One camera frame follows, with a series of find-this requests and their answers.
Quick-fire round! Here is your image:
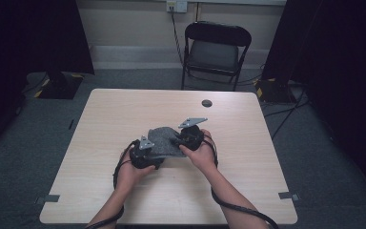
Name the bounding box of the white wall socket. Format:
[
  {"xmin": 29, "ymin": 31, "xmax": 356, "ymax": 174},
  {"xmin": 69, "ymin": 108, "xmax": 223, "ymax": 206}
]
[{"xmin": 166, "ymin": 0, "xmax": 189, "ymax": 14}]

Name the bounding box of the grey tape strip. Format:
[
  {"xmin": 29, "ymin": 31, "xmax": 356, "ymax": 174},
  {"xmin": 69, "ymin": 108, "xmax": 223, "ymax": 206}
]
[
  {"xmin": 277, "ymin": 191, "xmax": 301, "ymax": 202},
  {"xmin": 34, "ymin": 194, "xmax": 61, "ymax": 205}
]

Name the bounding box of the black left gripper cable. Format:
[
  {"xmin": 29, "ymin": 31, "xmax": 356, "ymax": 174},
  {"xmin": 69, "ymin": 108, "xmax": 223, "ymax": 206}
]
[{"xmin": 85, "ymin": 138, "xmax": 141, "ymax": 229}]

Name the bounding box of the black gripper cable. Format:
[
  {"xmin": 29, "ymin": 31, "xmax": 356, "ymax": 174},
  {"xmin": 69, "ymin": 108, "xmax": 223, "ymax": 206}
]
[
  {"xmin": 85, "ymin": 138, "xmax": 141, "ymax": 229},
  {"xmin": 202, "ymin": 133, "xmax": 280, "ymax": 229}
]

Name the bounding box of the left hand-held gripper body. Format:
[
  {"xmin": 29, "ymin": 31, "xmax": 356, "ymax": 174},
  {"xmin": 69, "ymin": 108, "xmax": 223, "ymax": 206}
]
[{"xmin": 129, "ymin": 135, "xmax": 165, "ymax": 171}]

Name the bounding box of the black floor cable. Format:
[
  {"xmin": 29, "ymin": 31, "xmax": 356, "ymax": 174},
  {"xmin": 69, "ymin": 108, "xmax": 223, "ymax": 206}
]
[{"xmin": 262, "ymin": 87, "xmax": 311, "ymax": 141}]

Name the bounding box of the grey cloth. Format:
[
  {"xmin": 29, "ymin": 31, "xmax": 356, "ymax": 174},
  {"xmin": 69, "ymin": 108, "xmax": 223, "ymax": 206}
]
[{"xmin": 147, "ymin": 126, "xmax": 187, "ymax": 159}]

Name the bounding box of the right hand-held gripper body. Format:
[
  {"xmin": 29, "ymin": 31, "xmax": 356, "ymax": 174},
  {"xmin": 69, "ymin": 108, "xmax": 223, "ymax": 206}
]
[{"xmin": 177, "ymin": 116, "xmax": 209, "ymax": 152}]

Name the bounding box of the black stand base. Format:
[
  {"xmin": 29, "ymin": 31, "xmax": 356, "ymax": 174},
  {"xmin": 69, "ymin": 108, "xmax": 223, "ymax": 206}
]
[
  {"xmin": 37, "ymin": 72, "xmax": 85, "ymax": 100},
  {"xmin": 254, "ymin": 77, "xmax": 297, "ymax": 105}
]

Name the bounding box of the dark curtain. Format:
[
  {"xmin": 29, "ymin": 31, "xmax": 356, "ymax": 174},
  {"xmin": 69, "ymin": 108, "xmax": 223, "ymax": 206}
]
[
  {"xmin": 261, "ymin": 0, "xmax": 366, "ymax": 202},
  {"xmin": 0, "ymin": 0, "xmax": 95, "ymax": 160}
]

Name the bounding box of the person's right hand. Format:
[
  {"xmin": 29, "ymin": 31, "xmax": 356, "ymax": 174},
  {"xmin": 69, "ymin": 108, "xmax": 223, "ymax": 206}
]
[{"xmin": 178, "ymin": 128, "xmax": 219, "ymax": 175}]

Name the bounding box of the black socket cable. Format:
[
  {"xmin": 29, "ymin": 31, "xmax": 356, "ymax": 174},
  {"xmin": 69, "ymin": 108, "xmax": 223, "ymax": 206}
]
[{"xmin": 170, "ymin": 6, "xmax": 186, "ymax": 66}]

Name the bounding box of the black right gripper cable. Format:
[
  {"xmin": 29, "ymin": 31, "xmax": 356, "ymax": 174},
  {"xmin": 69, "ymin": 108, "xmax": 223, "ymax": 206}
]
[{"xmin": 202, "ymin": 133, "xmax": 280, "ymax": 229}]

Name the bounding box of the black folding chair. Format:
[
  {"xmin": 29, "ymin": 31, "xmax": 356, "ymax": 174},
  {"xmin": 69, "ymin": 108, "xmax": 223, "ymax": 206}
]
[{"xmin": 180, "ymin": 20, "xmax": 253, "ymax": 93}]

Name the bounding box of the person's left hand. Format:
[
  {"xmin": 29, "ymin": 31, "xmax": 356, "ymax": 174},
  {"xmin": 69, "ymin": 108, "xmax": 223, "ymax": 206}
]
[{"xmin": 115, "ymin": 150, "xmax": 156, "ymax": 195}]

